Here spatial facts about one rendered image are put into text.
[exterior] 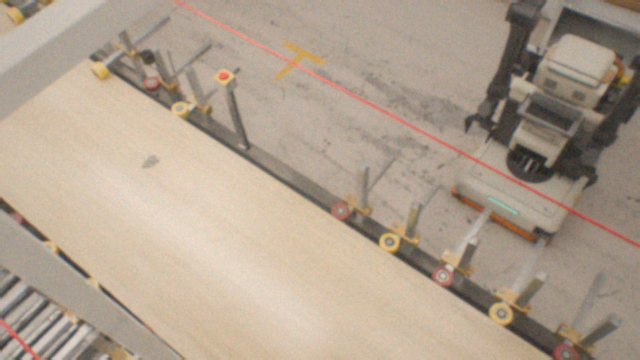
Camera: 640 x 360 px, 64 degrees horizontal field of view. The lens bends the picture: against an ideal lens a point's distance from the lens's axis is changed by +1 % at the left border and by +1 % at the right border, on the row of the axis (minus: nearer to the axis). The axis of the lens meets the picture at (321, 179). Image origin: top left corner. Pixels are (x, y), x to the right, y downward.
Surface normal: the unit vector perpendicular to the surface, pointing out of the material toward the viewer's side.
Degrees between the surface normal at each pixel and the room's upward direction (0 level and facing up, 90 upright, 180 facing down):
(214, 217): 0
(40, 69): 90
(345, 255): 0
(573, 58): 43
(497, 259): 0
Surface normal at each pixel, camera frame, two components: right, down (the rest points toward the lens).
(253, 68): -0.05, -0.53
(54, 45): 0.80, 0.49
